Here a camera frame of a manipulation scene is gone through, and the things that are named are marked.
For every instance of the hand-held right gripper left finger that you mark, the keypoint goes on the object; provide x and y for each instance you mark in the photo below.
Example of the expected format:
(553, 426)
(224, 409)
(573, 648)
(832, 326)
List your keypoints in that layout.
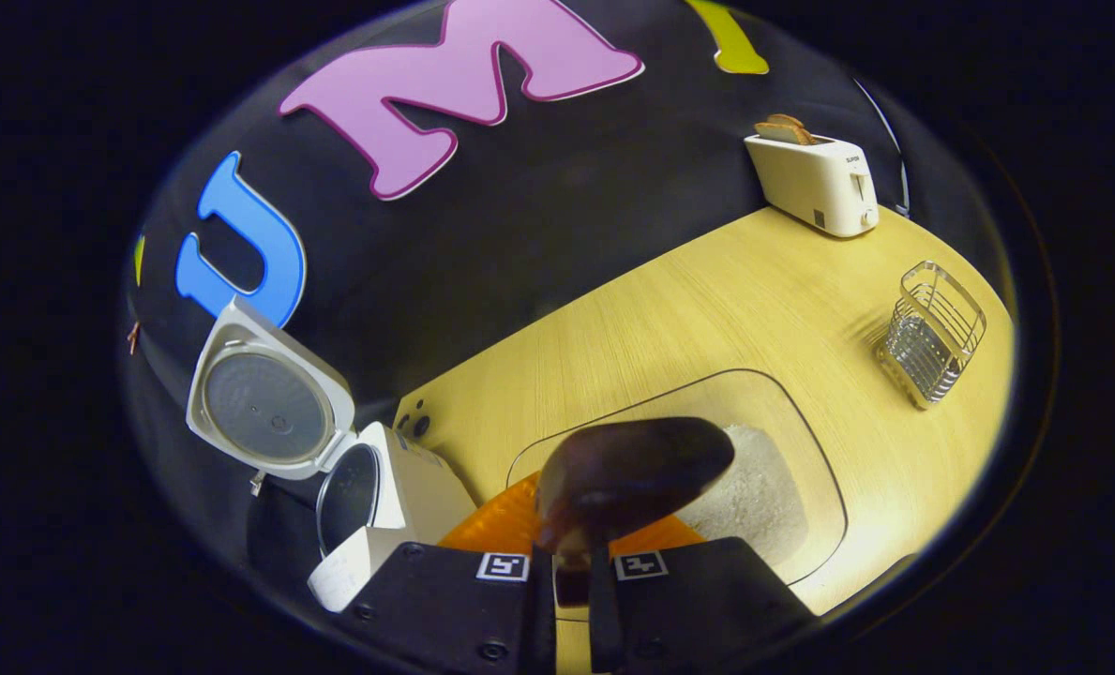
(444, 609)

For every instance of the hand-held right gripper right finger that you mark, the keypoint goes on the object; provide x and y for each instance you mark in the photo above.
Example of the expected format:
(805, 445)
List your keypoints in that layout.
(698, 609)

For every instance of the white rice heap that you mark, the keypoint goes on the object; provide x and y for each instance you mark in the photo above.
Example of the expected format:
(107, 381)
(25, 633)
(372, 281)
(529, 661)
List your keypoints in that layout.
(754, 497)

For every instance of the brown wooden spoon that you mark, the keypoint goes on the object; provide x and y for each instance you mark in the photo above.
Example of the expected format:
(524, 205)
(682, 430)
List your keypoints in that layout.
(632, 469)

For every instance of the white rice cooker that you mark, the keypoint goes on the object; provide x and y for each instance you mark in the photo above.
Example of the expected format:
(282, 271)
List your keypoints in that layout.
(266, 403)

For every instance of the clear plastic container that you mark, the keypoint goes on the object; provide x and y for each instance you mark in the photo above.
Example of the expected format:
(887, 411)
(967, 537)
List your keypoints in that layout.
(806, 441)

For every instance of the pink cloth clip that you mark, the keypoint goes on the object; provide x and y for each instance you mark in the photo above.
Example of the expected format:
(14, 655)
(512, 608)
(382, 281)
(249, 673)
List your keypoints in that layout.
(133, 339)

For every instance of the black backdrop cloth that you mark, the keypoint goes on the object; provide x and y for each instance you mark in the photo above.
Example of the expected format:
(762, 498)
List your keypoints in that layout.
(557, 206)

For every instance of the white toaster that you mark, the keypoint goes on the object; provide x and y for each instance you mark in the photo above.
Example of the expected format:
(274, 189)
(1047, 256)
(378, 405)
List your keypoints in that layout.
(810, 183)

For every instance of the toasted bread slice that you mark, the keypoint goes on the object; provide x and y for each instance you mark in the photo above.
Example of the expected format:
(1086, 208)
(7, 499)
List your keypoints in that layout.
(787, 120)
(782, 135)

